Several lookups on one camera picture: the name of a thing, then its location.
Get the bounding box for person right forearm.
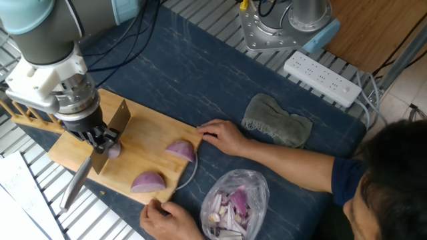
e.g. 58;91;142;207
240;139;336;194

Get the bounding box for silver vented wrist box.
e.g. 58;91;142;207
5;88;61;115

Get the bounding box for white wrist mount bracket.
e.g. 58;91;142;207
5;45;88;101

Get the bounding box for purple onion chunk in bag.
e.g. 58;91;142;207
230;188;248;216

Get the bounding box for medium purple onion quarter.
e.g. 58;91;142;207
165;139;196;163

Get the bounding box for grey green cloth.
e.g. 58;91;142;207
240;93;314;151

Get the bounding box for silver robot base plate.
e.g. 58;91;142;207
239;1;313;53

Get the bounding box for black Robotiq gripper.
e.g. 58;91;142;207
61;106;121;154

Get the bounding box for person right hand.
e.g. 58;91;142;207
195;119;251;157

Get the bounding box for dark green trousers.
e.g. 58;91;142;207
312;199;354;240

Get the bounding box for aluminium profile beam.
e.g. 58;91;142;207
376;21;427;93

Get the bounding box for metal wire hanging loop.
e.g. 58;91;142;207
175;151;199;191

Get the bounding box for white power strip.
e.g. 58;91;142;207
283;50;363;109

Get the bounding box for grey power strip cable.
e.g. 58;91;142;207
353;69;390;156

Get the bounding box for large purple onion quarter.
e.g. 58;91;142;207
130;171;167;194

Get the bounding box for clear plastic bag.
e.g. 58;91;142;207
198;169;270;240

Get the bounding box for person head dark hair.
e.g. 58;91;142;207
342;119;427;240

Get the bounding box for white paper sheet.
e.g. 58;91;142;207
0;151;66;240
0;186;51;240

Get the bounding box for person left hand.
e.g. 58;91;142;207
139;199;204;240

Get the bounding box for dark blue marbled mat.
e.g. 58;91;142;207
6;5;368;240

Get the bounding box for brown wooden panel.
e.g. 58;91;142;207
322;0;427;74

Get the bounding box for steel cleaver knife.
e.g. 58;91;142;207
59;99;132;211

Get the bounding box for silver wrist coupling flange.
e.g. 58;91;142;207
53;73;101;121

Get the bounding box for dark cable bundle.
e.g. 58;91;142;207
408;103;427;121

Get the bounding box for wooden peg dish rack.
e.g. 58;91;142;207
0;98;64;135

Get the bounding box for wooden cutting board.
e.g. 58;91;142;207
47;88;204;205

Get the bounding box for dark blue shirt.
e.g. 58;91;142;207
331;157;368;207

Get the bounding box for small purple onion wedge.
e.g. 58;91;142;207
107;141;121;160

